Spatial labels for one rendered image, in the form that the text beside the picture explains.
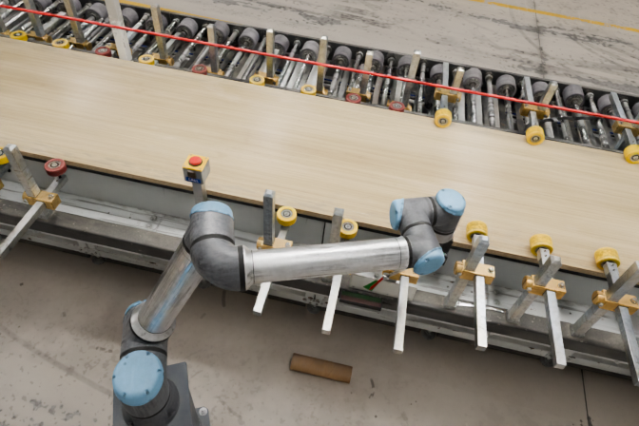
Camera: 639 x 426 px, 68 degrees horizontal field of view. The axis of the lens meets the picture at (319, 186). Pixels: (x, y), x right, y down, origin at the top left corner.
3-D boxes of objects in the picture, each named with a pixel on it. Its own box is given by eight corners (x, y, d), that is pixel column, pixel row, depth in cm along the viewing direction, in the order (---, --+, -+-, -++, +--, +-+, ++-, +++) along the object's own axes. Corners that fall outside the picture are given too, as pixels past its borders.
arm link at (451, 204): (430, 186, 141) (461, 183, 143) (420, 214, 151) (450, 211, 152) (441, 210, 135) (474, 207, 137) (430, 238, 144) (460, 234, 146)
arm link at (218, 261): (187, 280, 112) (454, 254, 125) (187, 237, 121) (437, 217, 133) (192, 304, 121) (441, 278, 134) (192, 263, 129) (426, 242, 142)
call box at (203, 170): (203, 186, 166) (201, 170, 160) (184, 183, 166) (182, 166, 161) (210, 172, 171) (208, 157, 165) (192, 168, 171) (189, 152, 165)
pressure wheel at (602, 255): (591, 263, 184) (605, 273, 186) (611, 255, 178) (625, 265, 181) (589, 251, 188) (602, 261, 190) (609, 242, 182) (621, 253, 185)
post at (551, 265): (510, 330, 194) (563, 263, 159) (501, 328, 194) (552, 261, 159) (509, 322, 196) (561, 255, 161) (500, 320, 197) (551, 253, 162)
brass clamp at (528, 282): (560, 301, 171) (567, 294, 168) (522, 293, 173) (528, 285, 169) (557, 286, 176) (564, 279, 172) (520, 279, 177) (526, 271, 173)
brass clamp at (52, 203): (53, 211, 197) (49, 203, 194) (24, 204, 199) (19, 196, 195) (62, 201, 202) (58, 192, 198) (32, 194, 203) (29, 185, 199)
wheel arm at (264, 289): (261, 318, 170) (261, 312, 167) (252, 316, 170) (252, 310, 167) (291, 225, 199) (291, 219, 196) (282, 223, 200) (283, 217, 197)
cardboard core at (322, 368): (350, 379, 230) (290, 365, 233) (348, 386, 236) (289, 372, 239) (353, 363, 236) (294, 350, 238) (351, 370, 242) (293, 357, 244)
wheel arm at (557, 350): (563, 369, 153) (569, 365, 150) (551, 367, 153) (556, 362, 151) (544, 246, 187) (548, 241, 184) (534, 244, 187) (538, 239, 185)
